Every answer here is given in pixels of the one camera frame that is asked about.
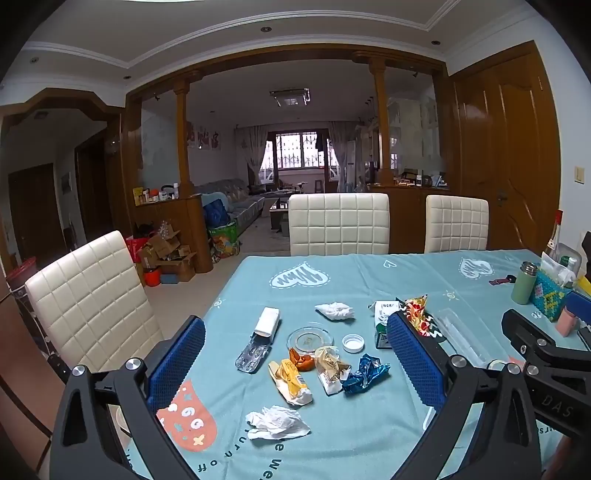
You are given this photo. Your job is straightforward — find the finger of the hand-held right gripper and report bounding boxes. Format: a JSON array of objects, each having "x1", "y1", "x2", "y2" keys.
[
  {"x1": 502, "y1": 308, "x2": 591, "y2": 370},
  {"x1": 564, "y1": 290, "x2": 591, "y2": 333}
]

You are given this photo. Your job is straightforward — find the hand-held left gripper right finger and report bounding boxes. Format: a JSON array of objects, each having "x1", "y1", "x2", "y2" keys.
[{"x1": 385, "y1": 311, "x2": 542, "y2": 480}]

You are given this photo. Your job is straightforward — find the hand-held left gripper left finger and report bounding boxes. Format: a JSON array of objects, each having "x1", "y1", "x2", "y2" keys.
[{"x1": 48, "y1": 315, "x2": 207, "y2": 480}]

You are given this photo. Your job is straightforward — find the white tissue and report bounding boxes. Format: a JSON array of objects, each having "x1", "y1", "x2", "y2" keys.
[{"x1": 315, "y1": 301, "x2": 356, "y2": 320}]

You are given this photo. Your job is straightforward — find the white carton box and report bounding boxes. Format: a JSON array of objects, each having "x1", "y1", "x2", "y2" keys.
[{"x1": 254, "y1": 307, "x2": 281, "y2": 344}]

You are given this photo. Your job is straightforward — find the pink small container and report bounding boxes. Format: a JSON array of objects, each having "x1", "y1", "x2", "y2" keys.
[{"x1": 555, "y1": 308, "x2": 577, "y2": 337}]

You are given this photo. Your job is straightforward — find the knitted tissue box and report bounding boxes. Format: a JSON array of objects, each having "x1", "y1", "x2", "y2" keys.
[{"x1": 530, "y1": 253, "x2": 578, "y2": 321}]

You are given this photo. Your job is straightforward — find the green thermos bottle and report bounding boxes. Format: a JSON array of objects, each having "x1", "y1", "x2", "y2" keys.
[{"x1": 512, "y1": 261, "x2": 542, "y2": 305}]

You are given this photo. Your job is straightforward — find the colourful snack wrapper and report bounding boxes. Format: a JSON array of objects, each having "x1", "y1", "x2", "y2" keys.
[{"x1": 403, "y1": 295, "x2": 432, "y2": 337}]

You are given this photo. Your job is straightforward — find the blue foil wrapper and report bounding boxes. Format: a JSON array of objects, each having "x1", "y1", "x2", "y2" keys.
[{"x1": 342, "y1": 353, "x2": 391, "y2": 395}]

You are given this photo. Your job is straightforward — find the white green cigarette pack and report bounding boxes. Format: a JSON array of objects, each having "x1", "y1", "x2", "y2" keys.
[{"x1": 369, "y1": 299, "x2": 403, "y2": 350}]

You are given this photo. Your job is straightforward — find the clear plastic tray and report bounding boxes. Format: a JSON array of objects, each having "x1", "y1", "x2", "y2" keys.
[{"x1": 434, "y1": 308, "x2": 492, "y2": 367}]

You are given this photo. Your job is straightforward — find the glass bottle with red cap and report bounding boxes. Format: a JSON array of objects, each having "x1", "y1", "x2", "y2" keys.
[{"x1": 542, "y1": 210, "x2": 565, "y2": 264}]

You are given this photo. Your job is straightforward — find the beige white wrapper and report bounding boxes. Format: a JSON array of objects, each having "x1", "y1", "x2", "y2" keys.
[{"x1": 315, "y1": 347, "x2": 352, "y2": 397}]

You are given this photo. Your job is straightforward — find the glass ashtray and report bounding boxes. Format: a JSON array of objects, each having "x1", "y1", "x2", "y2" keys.
[{"x1": 286, "y1": 327, "x2": 334, "y2": 357}]

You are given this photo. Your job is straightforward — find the pile of cardboard boxes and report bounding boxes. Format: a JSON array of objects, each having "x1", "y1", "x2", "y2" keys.
[{"x1": 137, "y1": 226, "x2": 198, "y2": 282}]

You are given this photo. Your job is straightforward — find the cream quilted dining chair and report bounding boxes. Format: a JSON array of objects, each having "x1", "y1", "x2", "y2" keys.
[
  {"x1": 288, "y1": 193, "x2": 391, "y2": 256},
  {"x1": 25, "y1": 231, "x2": 164, "y2": 374},
  {"x1": 425, "y1": 195, "x2": 489, "y2": 254}
]

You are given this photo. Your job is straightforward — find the yellow wrapper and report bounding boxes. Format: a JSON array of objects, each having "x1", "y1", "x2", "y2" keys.
[{"x1": 269, "y1": 359, "x2": 313, "y2": 407}]

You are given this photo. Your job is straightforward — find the white crumpled paper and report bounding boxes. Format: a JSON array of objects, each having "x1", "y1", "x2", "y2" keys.
[{"x1": 246, "y1": 406, "x2": 311, "y2": 440}]

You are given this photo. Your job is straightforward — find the red shopping bags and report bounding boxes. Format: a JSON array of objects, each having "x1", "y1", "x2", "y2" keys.
[{"x1": 126, "y1": 235, "x2": 151, "y2": 264}]

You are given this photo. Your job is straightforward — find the light blue printed tablecloth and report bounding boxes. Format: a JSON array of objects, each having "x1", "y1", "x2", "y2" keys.
[{"x1": 117, "y1": 249, "x2": 591, "y2": 480}]

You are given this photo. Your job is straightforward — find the colourful printed bag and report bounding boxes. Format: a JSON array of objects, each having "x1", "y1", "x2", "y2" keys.
[{"x1": 208, "y1": 222, "x2": 241, "y2": 259}]

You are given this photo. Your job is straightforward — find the wooden divider cabinet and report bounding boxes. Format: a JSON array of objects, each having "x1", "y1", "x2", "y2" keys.
[
  {"x1": 127, "y1": 194, "x2": 214, "y2": 274},
  {"x1": 367, "y1": 182, "x2": 455, "y2": 254}
]

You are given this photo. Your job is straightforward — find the blue bag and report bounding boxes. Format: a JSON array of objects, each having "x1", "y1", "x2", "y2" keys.
[{"x1": 203, "y1": 202, "x2": 230, "y2": 227}]

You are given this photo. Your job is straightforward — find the row of bottles and boxes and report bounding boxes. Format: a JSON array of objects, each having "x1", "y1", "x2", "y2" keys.
[{"x1": 133, "y1": 183, "x2": 181, "y2": 205}]

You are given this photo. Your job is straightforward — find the grey sofa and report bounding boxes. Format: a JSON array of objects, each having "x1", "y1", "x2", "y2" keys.
[{"x1": 194, "y1": 178, "x2": 280, "y2": 232}]

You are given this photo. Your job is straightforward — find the red plastic basket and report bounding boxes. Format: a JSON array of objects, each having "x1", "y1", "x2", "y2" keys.
[{"x1": 6, "y1": 257, "x2": 38, "y2": 289}]

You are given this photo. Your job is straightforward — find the coffee table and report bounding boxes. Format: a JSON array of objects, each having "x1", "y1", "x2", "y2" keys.
[{"x1": 269, "y1": 198, "x2": 291, "y2": 230}]

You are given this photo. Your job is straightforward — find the glossy wooden double door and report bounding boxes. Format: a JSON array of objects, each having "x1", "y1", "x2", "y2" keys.
[{"x1": 455, "y1": 41, "x2": 561, "y2": 254}]

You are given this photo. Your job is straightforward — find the dark wooden door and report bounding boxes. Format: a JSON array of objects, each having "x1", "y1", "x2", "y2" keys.
[{"x1": 8, "y1": 162, "x2": 68, "y2": 268}]

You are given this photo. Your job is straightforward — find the window with grille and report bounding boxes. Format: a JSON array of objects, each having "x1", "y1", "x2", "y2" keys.
[{"x1": 261, "y1": 131, "x2": 340, "y2": 171}]

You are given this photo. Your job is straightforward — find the ceiling lamp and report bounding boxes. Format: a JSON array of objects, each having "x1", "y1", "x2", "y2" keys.
[{"x1": 270, "y1": 89, "x2": 311, "y2": 107}]

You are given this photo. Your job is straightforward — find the wall pictures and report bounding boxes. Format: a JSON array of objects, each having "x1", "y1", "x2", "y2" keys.
[{"x1": 187, "y1": 122, "x2": 221, "y2": 151}]

